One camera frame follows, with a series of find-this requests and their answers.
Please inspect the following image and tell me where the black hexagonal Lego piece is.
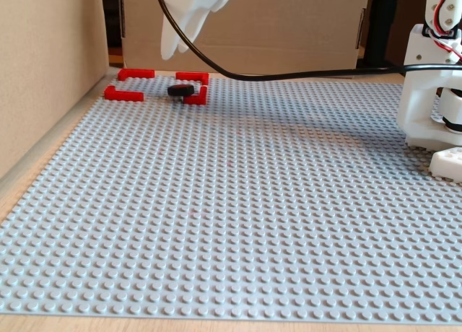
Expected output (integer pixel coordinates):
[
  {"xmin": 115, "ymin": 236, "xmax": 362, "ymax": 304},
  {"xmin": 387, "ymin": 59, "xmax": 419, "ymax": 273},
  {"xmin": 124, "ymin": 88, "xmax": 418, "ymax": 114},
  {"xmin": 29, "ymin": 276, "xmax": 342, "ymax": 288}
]
[{"xmin": 167, "ymin": 83, "xmax": 195, "ymax": 98}]

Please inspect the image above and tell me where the brown cardboard box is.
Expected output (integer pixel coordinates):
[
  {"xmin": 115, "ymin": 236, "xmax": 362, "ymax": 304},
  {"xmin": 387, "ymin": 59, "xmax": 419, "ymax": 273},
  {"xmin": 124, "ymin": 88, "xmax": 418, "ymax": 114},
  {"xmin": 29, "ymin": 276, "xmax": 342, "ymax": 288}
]
[{"xmin": 122, "ymin": 0, "xmax": 372, "ymax": 79}]

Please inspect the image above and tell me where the black camera cable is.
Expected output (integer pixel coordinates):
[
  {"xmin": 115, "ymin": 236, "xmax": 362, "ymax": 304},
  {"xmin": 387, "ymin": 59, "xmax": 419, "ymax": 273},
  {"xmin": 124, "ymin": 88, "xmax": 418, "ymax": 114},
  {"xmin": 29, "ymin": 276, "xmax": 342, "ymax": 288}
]
[{"xmin": 153, "ymin": 0, "xmax": 462, "ymax": 81}]

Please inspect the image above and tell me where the grey studded Lego baseplate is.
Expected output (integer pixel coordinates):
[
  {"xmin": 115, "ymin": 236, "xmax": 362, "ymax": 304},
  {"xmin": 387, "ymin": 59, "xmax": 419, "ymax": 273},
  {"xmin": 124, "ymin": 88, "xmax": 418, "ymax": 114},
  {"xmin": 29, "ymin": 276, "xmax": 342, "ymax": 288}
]
[{"xmin": 0, "ymin": 75, "xmax": 462, "ymax": 324}]

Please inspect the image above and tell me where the red L-shaped Lego beam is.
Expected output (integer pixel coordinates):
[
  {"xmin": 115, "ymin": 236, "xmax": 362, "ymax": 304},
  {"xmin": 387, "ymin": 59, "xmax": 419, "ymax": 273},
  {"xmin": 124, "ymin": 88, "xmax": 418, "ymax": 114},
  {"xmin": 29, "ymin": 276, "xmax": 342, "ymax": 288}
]
[
  {"xmin": 104, "ymin": 85, "xmax": 145, "ymax": 102},
  {"xmin": 118, "ymin": 69, "xmax": 155, "ymax": 82},
  {"xmin": 175, "ymin": 71, "xmax": 210, "ymax": 86},
  {"xmin": 183, "ymin": 85, "xmax": 208, "ymax": 105}
]

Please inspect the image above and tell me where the red white black servo cable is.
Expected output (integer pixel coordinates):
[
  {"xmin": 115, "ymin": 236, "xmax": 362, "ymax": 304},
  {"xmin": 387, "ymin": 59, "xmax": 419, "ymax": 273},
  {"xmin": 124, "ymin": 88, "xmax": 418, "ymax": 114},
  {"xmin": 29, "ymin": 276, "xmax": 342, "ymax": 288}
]
[{"xmin": 431, "ymin": 0, "xmax": 462, "ymax": 64}]

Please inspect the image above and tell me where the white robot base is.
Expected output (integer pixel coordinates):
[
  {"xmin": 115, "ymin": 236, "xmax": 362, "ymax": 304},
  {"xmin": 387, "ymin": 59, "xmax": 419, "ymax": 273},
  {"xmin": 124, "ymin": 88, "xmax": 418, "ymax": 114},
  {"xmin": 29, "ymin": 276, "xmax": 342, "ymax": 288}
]
[{"xmin": 396, "ymin": 23, "xmax": 462, "ymax": 184}]

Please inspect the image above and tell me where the beige cardboard panel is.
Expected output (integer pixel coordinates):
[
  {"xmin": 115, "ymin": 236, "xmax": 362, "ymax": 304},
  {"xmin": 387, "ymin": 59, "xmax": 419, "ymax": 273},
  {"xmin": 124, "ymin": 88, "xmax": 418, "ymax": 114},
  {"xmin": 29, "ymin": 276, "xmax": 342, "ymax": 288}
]
[{"xmin": 0, "ymin": 0, "xmax": 110, "ymax": 181}]

